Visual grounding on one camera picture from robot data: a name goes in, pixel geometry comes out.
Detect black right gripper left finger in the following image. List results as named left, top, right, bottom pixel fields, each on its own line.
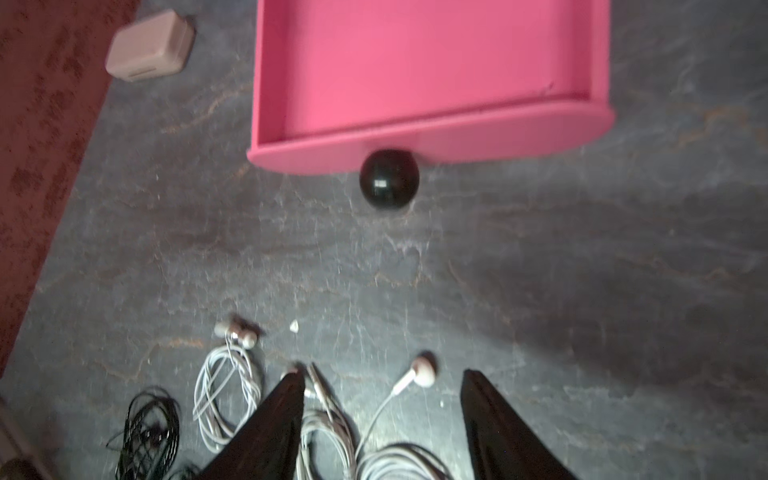
left=197, top=372, right=305, bottom=480

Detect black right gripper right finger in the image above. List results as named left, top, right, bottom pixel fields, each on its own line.
left=460, top=369, right=576, bottom=480

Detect white earphones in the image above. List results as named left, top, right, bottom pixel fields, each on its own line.
left=290, top=363, right=358, bottom=479
left=353, top=355, right=454, bottom=480
left=192, top=316, right=263, bottom=453

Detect pink drawer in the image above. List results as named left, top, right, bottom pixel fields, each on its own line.
left=247, top=1, right=615, bottom=175

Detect black earphones left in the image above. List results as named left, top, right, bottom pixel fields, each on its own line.
left=105, top=386, right=201, bottom=480

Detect pink pencil case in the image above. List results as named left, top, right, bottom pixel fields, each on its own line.
left=105, top=9, right=195, bottom=82

